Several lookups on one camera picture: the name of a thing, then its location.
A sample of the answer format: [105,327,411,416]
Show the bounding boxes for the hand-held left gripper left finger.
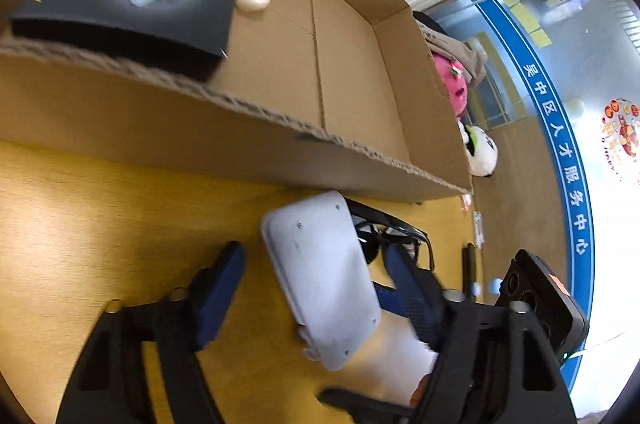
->
[55,241,246,424]

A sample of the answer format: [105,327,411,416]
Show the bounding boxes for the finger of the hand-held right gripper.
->
[372,281,402,317]
[317,386,417,421]

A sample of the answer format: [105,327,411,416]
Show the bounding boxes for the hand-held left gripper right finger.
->
[385,244,576,424]

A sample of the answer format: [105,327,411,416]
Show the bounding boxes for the white tissue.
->
[367,314,438,405]

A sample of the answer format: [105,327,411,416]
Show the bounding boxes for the white device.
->
[260,191,383,372]

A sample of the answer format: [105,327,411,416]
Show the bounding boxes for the brown cardboard box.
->
[0,0,473,205]

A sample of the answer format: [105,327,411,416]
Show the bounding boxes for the black pen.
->
[462,243,477,299]

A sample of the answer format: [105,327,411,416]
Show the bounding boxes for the black eyeglasses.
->
[345,198,436,269]

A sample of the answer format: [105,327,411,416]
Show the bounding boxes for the blue door banner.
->
[475,0,596,395]

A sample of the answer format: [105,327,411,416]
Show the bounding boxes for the black and white panda plush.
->
[460,124,501,177]

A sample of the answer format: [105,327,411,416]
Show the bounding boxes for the round red door decal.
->
[601,98,640,185]

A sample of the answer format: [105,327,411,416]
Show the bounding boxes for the pink plush toy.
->
[432,54,469,119]

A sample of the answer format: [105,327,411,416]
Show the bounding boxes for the glass door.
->
[425,0,640,405]

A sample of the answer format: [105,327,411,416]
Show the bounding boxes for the black and beige canvas bag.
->
[412,10,489,85]

